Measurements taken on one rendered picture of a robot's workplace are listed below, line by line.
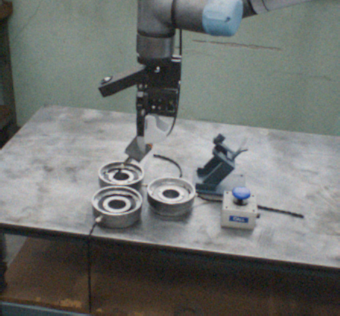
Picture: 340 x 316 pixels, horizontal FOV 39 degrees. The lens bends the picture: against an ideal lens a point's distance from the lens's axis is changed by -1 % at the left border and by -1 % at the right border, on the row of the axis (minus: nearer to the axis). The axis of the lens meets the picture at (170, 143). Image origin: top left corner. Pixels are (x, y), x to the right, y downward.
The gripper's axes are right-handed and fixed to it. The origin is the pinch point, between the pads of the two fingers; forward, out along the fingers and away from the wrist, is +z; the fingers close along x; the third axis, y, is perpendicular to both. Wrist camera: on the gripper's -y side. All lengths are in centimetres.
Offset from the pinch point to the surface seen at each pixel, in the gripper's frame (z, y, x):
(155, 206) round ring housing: 11.1, 4.5, -6.7
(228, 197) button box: 8.9, 19.6, -3.4
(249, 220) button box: 10.9, 24.2, -8.2
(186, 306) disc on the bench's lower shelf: 37.5, 13.1, -8.2
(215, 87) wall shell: 45, 17, 158
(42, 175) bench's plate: 13.2, -24.1, 3.7
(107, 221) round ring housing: 11.1, -4.5, -13.5
